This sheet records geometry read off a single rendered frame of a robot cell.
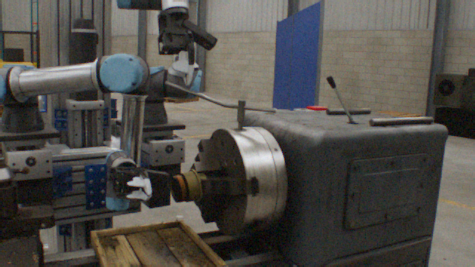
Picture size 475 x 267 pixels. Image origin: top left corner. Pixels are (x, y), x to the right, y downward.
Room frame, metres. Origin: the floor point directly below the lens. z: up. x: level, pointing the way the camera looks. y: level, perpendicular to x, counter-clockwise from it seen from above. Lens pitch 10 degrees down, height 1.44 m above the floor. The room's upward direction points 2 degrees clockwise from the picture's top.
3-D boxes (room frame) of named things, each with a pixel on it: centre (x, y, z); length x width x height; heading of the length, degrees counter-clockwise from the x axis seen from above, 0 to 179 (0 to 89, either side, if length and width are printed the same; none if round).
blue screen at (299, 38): (8.00, -0.92, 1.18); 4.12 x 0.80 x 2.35; 4
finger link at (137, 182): (1.08, 0.26, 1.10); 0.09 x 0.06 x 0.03; 27
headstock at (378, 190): (1.42, -0.35, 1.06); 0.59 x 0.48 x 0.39; 118
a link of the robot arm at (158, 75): (1.73, 0.37, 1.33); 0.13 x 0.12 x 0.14; 94
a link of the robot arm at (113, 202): (1.33, 0.39, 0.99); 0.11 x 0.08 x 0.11; 0
